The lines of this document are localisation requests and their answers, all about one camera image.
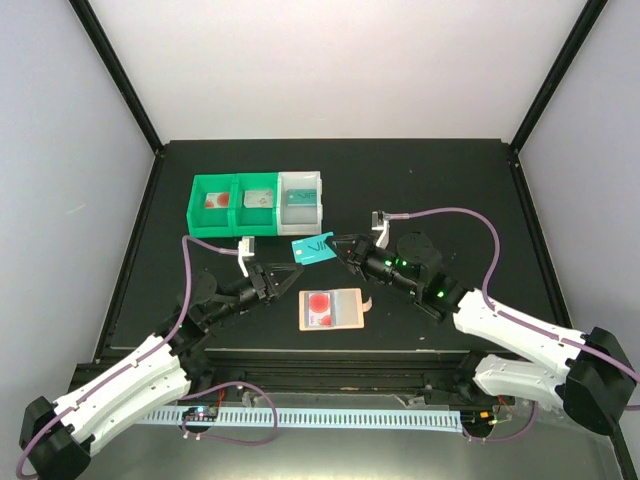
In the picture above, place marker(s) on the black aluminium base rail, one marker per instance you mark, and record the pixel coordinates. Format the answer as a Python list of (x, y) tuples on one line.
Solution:
[(440, 379)]

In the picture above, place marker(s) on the left green plastic bin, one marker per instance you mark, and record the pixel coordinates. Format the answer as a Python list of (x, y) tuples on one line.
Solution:
[(203, 223)]

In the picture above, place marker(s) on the middle green plastic bin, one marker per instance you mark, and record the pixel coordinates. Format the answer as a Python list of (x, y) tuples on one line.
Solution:
[(254, 221)]

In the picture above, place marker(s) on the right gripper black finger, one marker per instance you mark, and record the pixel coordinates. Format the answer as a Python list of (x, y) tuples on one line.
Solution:
[(352, 237), (344, 251)]

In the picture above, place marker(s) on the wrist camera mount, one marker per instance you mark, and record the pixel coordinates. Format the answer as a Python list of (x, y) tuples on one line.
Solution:
[(380, 228), (245, 252)]

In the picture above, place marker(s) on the right small circuit board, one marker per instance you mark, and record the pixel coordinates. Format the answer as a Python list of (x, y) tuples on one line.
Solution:
[(479, 418)]

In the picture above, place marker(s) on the green plastic bin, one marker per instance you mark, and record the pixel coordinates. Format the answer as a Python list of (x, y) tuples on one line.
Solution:
[(203, 223), (254, 221)]

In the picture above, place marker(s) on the white floral card in bin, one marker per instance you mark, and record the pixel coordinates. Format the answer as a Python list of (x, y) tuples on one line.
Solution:
[(258, 198)]

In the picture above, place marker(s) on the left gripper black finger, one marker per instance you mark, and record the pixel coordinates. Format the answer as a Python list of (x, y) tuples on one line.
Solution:
[(282, 267), (282, 279)]

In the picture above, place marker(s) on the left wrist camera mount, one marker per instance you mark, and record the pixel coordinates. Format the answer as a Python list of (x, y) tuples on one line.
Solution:
[(245, 252)]

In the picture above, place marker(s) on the red circles card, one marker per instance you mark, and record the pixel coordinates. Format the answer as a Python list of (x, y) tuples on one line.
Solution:
[(217, 200), (317, 309)]

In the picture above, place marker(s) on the left black frame post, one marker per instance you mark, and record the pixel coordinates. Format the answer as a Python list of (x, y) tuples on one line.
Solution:
[(102, 45)]

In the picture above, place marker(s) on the light blue slotted cable duct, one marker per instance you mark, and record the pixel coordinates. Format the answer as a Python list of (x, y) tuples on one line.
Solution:
[(315, 418)]

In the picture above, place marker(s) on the black frame post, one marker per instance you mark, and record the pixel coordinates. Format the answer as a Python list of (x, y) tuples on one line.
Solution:
[(572, 45), (102, 45)]

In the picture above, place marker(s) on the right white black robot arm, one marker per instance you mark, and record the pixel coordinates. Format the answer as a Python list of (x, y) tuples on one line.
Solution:
[(587, 375)]

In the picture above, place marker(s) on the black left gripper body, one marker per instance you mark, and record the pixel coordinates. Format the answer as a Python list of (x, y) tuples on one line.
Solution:
[(256, 273)]

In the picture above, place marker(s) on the right black frame post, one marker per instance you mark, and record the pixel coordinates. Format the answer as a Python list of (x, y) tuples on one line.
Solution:
[(572, 45)]

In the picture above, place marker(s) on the left small circuit board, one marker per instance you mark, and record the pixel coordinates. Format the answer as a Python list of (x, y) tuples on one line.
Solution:
[(200, 414)]

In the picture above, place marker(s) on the red circles card in bin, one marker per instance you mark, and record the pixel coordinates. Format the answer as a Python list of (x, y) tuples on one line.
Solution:
[(217, 200)]

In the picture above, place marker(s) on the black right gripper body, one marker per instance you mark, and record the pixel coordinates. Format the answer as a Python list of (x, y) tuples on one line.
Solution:
[(362, 254)]

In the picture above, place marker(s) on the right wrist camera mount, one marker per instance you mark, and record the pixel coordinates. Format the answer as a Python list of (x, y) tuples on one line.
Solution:
[(380, 228)]

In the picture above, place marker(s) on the teal vip card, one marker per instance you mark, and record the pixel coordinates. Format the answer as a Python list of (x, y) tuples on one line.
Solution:
[(301, 198), (312, 250)]

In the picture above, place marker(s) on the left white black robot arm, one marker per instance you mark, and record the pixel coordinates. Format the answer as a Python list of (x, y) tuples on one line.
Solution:
[(58, 438)]

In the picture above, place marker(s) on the small circuit board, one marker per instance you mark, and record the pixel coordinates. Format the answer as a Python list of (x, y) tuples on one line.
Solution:
[(200, 414), (479, 418)]

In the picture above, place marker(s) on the teal VIP card in bin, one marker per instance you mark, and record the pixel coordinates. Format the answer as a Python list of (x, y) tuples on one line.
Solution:
[(301, 198)]

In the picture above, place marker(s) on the white translucent plastic bin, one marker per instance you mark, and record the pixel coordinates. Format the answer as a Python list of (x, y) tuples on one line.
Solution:
[(299, 209)]

